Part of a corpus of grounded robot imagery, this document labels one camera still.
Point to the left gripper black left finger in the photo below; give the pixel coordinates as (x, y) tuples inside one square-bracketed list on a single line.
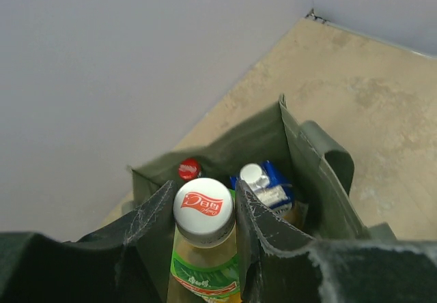
[(126, 261)]

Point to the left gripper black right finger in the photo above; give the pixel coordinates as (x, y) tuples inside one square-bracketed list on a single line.
[(324, 269)]

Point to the green tea plastic bottle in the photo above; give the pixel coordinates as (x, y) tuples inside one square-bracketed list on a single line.
[(204, 258)]

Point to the blue yellow juice carton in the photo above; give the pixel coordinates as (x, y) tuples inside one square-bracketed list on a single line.
[(274, 190)]

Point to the green canvas bag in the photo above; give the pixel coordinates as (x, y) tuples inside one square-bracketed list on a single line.
[(320, 169)]

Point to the cola glass bottle red cap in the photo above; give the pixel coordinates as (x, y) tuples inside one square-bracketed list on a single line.
[(190, 169)]

